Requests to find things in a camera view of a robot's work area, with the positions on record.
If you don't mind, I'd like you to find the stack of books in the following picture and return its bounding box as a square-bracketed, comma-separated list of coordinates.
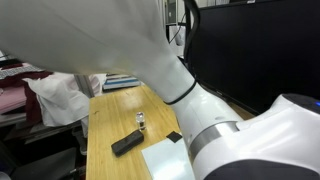
[102, 74, 141, 91]

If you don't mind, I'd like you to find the large black monitor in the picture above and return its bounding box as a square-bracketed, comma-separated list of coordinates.
[188, 0, 320, 114]

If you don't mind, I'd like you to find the black tape corner far left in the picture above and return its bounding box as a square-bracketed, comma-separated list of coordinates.
[167, 131, 182, 143]

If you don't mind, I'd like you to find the black whiteboard eraser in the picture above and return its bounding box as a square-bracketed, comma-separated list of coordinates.
[111, 130, 144, 157]

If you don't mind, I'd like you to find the white whiteboard sheet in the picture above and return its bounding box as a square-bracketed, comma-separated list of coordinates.
[141, 138, 195, 180]

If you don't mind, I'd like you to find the white cloth pile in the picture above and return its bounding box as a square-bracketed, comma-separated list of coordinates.
[22, 71, 107, 128]

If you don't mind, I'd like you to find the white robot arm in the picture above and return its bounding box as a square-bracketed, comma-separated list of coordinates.
[0, 0, 320, 180]

